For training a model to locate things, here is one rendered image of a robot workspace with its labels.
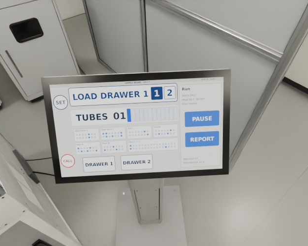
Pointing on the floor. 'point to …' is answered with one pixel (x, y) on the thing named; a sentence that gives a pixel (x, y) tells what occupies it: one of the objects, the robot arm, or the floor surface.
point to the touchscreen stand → (150, 215)
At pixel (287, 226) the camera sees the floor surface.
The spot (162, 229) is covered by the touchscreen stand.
